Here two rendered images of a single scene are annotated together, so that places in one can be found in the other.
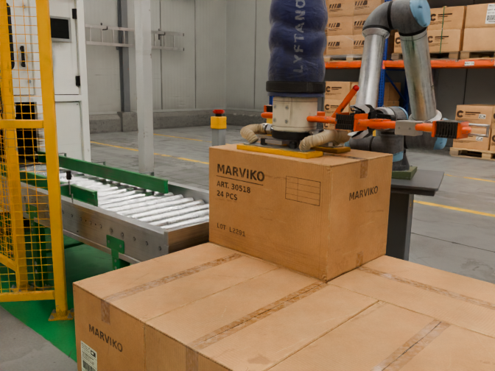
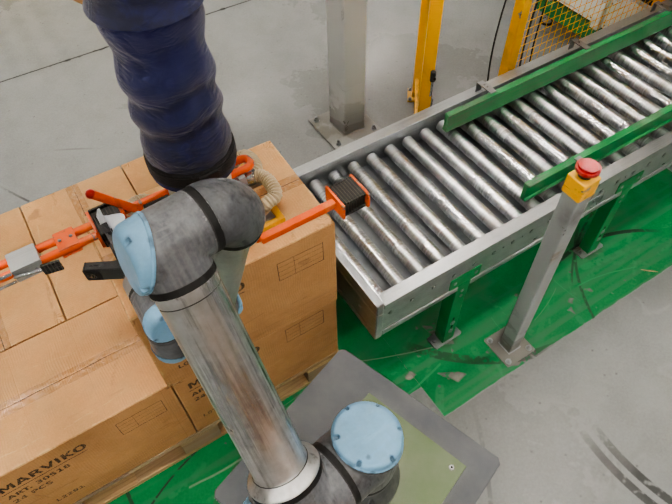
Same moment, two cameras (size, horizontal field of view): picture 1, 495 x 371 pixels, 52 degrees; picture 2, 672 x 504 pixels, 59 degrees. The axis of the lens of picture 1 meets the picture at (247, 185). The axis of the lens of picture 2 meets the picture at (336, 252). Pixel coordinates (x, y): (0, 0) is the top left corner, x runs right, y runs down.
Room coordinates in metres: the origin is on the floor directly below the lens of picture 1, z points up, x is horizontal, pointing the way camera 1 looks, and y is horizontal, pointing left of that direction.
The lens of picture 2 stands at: (2.62, -1.14, 2.21)
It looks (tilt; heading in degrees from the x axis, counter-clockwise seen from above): 53 degrees down; 106
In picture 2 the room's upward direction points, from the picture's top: 2 degrees counter-clockwise
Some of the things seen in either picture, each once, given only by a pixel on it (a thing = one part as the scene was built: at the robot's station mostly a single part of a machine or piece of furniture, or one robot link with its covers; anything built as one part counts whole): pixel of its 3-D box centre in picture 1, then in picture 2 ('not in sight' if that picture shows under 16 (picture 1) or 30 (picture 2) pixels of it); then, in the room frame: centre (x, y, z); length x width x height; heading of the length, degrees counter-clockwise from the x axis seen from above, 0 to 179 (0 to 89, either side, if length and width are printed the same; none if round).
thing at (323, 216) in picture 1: (296, 199); (220, 261); (1.96, -0.20, 0.74); 0.60 x 0.40 x 0.40; 46
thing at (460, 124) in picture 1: (450, 129); not in sight; (1.55, -0.62, 1.07); 0.08 x 0.07 x 0.05; 48
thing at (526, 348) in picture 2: not in sight; (509, 343); (2.97, 0.17, 0.01); 0.15 x 0.15 x 0.03; 47
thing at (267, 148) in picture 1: (278, 146); not in sight; (1.89, -0.11, 0.97); 0.34 x 0.10 x 0.05; 48
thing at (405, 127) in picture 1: (409, 127); (26, 262); (1.65, -0.52, 1.07); 0.07 x 0.07 x 0.04; 48
